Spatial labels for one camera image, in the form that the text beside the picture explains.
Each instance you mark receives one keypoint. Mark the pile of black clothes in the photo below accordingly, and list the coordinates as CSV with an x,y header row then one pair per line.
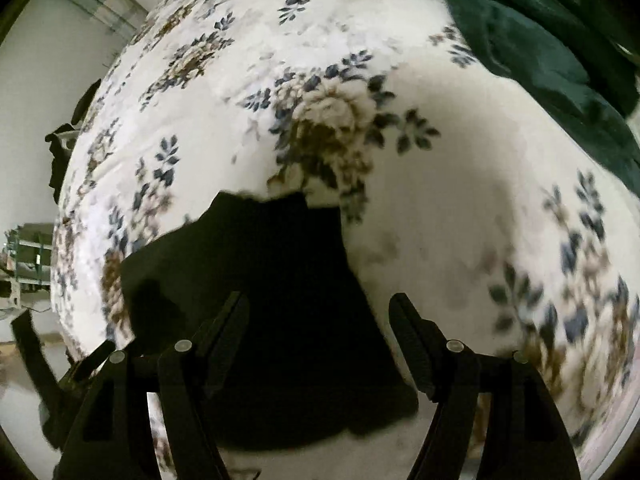
x,y
67,145

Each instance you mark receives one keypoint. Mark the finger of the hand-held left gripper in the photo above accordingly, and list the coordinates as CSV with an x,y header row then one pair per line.
x,y
37,360
95,360

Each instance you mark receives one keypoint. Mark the green metal rack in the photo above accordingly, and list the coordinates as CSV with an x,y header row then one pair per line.
x,y
27,260

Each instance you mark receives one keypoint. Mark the floral bed quilt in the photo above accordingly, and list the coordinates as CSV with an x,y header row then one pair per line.
x,y
450,210

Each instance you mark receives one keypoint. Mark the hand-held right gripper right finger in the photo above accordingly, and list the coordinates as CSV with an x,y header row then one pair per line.
x,y
417,340

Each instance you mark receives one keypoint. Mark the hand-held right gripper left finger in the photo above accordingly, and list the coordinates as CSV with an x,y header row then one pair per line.
x,y
225,327

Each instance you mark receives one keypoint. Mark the grey-green curtain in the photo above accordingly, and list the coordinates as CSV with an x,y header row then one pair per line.
x,y
100,0

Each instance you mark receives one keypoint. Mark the dark green striped sweater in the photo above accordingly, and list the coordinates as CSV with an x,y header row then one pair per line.
x,y
280,320

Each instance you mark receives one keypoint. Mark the teal plush blanket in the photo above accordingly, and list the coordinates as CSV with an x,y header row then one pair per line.
x,y
540,35

